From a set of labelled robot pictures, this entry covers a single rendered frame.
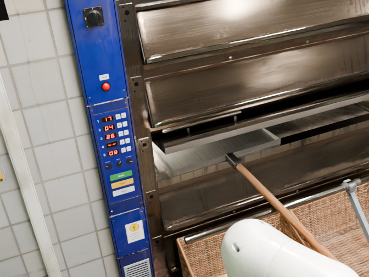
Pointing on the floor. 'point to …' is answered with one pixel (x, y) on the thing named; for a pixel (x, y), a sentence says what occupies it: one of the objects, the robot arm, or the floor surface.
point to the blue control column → (95, 43)
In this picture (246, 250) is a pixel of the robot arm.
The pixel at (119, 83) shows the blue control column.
